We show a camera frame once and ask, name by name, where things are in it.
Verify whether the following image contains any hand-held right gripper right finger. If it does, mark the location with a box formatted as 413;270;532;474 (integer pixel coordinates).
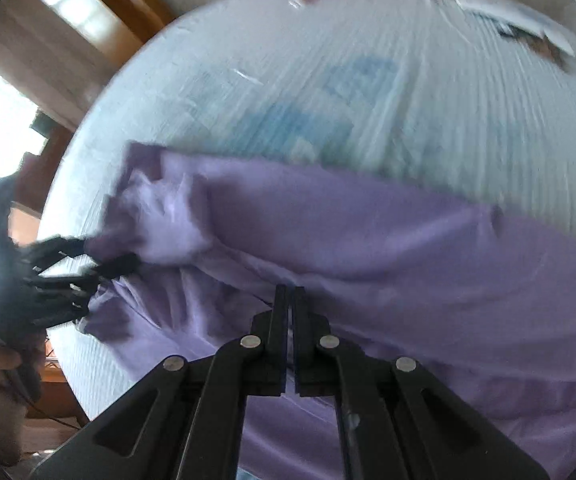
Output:
293;286;551;480

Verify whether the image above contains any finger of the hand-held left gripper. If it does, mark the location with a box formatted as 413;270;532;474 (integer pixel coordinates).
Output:
27;236;94;268
33;254;141;288

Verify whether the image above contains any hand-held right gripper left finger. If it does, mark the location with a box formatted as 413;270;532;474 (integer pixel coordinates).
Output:
28;285;289;480

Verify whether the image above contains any purple shirt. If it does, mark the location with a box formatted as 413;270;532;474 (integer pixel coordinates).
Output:
75;142;576;480

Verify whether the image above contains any light blue tablecloth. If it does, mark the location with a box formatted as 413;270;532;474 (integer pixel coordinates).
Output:
39;0;576;480

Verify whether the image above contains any white paper booklet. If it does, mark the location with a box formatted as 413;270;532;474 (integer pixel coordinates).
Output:
453;0;576;59

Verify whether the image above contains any thin black cable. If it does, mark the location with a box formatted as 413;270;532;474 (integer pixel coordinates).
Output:
10;367;86;431

